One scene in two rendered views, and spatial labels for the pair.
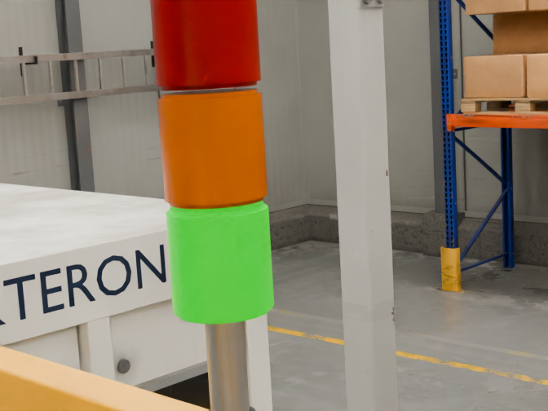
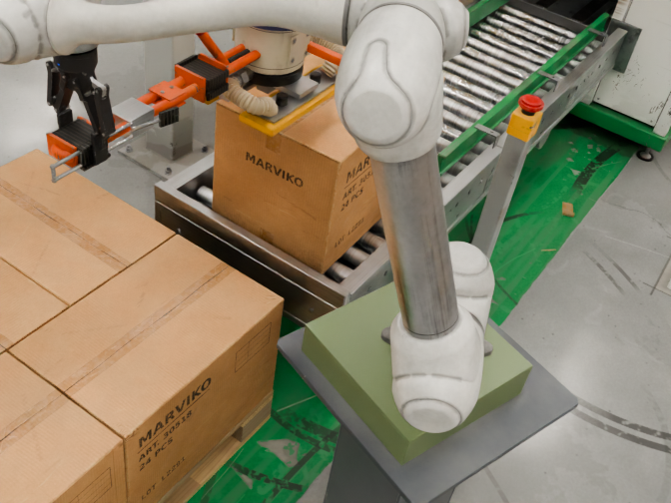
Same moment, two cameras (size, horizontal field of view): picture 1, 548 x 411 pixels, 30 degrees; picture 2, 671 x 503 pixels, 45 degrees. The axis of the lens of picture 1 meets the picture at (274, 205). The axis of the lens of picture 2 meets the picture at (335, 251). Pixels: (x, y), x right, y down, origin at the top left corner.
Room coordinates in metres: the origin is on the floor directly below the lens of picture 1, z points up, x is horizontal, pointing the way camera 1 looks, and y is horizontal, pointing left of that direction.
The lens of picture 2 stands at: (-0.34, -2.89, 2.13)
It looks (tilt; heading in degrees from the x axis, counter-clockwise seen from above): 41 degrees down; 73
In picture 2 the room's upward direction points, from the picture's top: 10 degrees clockwise
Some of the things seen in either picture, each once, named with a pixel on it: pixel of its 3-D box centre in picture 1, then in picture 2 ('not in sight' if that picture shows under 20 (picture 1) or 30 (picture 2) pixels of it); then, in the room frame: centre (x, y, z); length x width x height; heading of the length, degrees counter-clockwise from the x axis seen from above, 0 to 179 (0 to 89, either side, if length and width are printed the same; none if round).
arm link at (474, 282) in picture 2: not in sight; (450, 294); (0.24, -1.81, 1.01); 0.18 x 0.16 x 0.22; 68
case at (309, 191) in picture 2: not in sight; (329, 146); (0.17, -0.92, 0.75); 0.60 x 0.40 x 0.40; 47
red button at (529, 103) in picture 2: not in sight; (529, 106); (0.67, -1.10, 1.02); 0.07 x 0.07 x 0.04
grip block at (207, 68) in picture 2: not in sight; (202, 77); (-0.24, -1.31, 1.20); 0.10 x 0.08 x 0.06; 136
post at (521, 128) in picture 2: not in sight; (482, 246); (0.67, -1.10, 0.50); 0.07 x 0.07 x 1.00; 45
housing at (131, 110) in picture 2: not in sight; (131, 118); (-0.39, -1.46, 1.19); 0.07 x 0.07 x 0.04; 46
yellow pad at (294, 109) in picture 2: not in sight; (298, 93); (0.00, -1.19, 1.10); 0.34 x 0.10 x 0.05; 46
